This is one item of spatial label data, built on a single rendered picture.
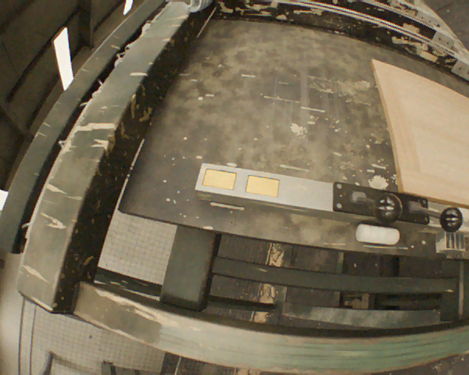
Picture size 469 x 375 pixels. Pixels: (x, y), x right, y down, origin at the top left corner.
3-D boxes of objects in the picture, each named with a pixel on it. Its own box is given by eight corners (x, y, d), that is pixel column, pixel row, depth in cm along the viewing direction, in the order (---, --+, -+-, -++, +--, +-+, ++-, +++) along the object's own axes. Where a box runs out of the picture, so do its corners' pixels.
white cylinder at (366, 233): (354, 242, 37) (391, 246, 36) (362, 238, 35) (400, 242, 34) (355, 226, 38) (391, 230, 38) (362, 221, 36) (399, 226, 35)
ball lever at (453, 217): (415, 218, 35) (463, 237, 22) (400, 216, 36) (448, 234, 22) (420, 198, 35) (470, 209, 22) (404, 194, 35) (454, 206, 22)
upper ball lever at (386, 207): (362, 210, 36) (403, 229, 23) (341, 207, 37) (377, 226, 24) (366, 187, 36) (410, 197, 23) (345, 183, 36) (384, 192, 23)
